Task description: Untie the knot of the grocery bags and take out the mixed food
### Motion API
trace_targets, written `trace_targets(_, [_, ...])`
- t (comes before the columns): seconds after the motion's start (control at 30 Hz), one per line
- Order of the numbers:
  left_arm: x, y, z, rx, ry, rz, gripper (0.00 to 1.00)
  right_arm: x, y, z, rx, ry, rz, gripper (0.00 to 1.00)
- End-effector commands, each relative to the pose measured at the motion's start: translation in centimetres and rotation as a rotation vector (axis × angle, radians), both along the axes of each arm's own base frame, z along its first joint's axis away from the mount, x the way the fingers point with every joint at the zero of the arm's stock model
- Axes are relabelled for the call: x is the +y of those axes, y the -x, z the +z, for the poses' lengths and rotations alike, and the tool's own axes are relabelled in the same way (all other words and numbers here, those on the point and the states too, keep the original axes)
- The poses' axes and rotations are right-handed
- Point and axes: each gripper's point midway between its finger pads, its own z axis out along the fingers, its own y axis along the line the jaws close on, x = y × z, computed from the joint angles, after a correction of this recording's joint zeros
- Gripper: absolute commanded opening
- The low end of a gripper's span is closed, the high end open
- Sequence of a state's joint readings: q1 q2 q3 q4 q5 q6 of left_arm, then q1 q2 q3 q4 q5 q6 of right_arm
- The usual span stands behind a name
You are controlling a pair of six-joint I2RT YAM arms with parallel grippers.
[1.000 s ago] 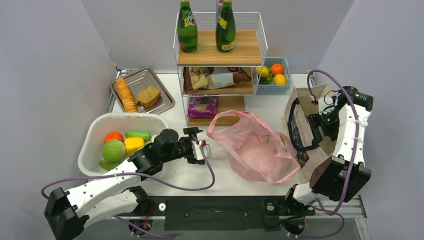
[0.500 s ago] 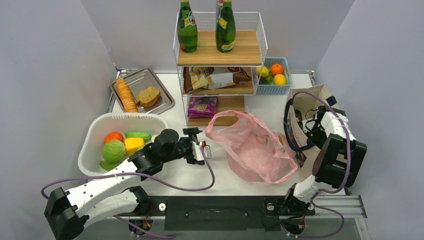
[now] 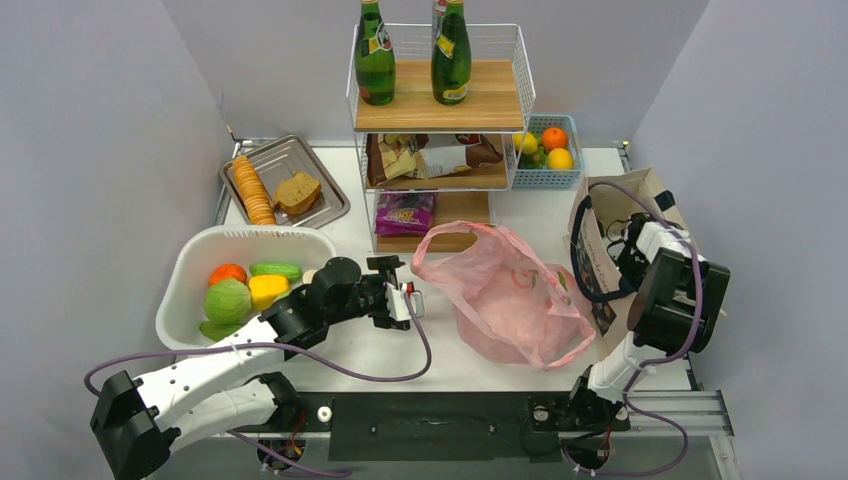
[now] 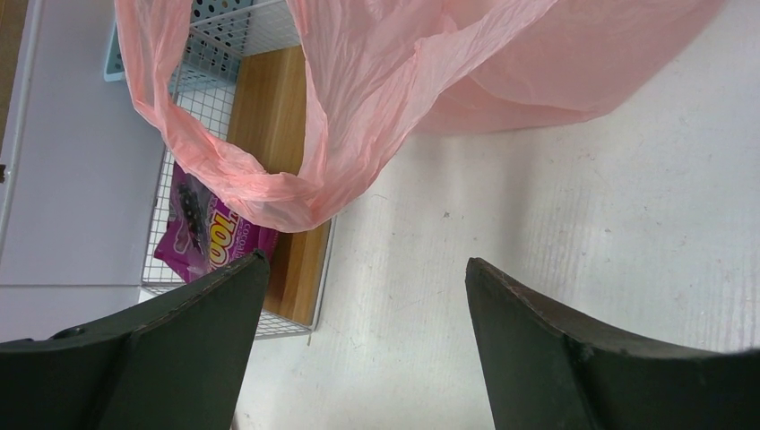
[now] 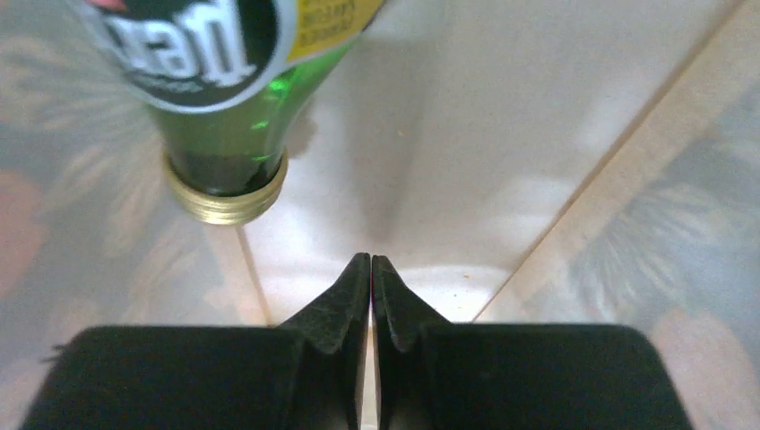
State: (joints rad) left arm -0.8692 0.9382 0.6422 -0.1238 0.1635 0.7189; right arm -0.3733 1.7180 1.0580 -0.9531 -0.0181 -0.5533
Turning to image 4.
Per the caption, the white wire shelf rack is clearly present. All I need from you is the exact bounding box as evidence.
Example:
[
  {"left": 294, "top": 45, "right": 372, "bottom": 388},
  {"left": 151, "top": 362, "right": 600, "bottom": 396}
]
[{"left": 113, "top": 1, "right": 333, "bottom": 339}]

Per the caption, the purple snack packet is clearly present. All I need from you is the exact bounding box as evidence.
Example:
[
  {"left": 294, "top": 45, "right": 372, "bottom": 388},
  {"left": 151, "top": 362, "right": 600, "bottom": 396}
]
[{"left": 153, "top": 163, "right": 279, "bottom": 282}]

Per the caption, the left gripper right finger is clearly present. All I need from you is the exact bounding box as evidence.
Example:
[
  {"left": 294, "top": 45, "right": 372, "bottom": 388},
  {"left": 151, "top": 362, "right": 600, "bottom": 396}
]
[{"left": 465, "top": 258, "right": 759, "bottom": 429}]

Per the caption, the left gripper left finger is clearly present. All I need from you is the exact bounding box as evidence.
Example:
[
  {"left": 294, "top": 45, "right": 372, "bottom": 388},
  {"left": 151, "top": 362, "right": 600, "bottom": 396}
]
[{"left": 1, "top": 251, "right": 270, "bottom": 429}]

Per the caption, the blue plastic basket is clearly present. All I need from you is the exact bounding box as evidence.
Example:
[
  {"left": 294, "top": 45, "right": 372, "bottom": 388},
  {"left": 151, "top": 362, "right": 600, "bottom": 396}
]
[{"left": 103, "top": 0, "right": 263, "bottom": 90}]

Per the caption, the pink plastic grocery bag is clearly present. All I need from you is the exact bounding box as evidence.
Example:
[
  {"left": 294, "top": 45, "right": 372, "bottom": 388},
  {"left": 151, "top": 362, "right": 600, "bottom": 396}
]
[{"left": 115, "top": 1, "right": 721, "bottom": 233}]

